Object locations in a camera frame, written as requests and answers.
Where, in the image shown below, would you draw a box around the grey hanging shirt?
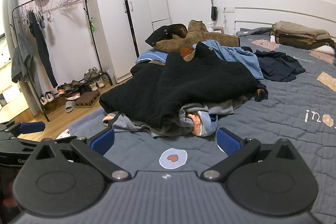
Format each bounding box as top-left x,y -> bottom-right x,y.
11,32 -> 34,84

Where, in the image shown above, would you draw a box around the navy garment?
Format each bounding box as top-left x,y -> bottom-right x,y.
240,47 -> 306,82

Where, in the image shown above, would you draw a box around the grey sweatshirt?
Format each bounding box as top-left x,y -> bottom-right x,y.
104,98 -> 235,138

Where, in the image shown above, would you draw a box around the dark hanging pants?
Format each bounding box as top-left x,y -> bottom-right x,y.
28,11 -> 59,88

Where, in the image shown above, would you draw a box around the olive cardboard box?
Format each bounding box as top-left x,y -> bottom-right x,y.
75,91 -> 101,108

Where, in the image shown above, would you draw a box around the grey curtain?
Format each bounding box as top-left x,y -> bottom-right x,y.
0,0 -> 42,117

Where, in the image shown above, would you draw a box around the black quilted jacket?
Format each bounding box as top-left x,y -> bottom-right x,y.
99,42 -> 259,132

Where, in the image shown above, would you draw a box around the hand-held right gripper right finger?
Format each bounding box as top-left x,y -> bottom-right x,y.
201,127 -> 302,182

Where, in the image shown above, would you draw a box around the light blue peach garment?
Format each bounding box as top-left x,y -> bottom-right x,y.
186,111 -> 218,136

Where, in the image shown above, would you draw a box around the blue striped garment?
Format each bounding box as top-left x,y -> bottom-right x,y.
135,49 -> 171,64

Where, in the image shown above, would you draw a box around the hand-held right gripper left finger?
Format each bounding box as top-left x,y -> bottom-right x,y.
34,128 -> 132,182

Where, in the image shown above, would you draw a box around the black clothes rack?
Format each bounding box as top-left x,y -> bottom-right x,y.
10,0 -> 113,122

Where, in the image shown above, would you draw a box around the dark brown patterned garment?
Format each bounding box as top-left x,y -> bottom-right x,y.
253,82 -> 269,102

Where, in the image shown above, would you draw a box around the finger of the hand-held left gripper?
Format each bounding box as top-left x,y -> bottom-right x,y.
0,121 -> 46,135

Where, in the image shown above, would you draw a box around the row of shoes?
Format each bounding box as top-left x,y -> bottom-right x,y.
39,67 -> 105,106

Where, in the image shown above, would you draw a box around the white wardrobe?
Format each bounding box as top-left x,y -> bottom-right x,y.
79,0 -> 171,84

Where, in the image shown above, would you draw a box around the black hanging brush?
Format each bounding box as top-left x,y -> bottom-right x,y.
210,0 -> 218,21

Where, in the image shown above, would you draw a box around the brown fleece coat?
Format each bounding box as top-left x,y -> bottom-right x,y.
154,20 -> 240,59

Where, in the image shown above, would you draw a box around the folded beige brown blanket stack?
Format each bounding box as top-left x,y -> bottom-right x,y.
270,21 -> 336,51

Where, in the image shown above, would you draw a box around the white pillow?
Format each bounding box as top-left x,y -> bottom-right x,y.
314,44 -> 336,56

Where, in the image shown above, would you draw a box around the white headboard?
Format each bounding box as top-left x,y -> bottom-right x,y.
234,0 -> 336,33

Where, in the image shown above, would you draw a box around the grey quilted bedspread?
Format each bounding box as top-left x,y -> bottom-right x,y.
68,27 -> 336,224

